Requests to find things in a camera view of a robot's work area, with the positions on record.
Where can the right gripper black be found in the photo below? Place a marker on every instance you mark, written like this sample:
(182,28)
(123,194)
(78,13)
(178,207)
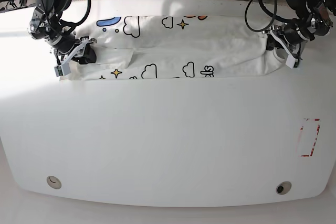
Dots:
(65,44)

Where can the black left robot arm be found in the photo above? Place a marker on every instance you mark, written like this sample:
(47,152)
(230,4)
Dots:
(312,20)

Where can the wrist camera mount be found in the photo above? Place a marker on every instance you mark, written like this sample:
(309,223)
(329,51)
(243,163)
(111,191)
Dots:
(63,68)
(293,52)

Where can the table grommet hole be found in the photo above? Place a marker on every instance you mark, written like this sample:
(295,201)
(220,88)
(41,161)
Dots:
(283,188)
(53,182)

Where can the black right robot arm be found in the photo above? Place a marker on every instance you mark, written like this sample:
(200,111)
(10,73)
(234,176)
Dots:
(46,24)

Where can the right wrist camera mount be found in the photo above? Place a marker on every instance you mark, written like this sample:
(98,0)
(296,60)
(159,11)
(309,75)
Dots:
(63,68)

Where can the red tape rectangle marking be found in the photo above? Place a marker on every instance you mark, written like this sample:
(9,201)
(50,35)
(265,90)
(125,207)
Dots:
(308,136)

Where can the right table grommet hole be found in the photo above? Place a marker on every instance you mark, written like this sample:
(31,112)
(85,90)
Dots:
(283,188)

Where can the left table grommet hole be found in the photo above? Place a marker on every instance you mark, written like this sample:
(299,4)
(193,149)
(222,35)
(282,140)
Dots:
(53,182)

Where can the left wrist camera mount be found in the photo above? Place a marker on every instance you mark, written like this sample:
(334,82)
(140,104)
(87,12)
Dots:
(293,52)

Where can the white printed T-shirt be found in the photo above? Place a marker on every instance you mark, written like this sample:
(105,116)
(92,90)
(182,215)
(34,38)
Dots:
(166,47)

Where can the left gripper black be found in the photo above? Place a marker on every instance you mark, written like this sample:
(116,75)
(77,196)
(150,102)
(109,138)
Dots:
(291,33)

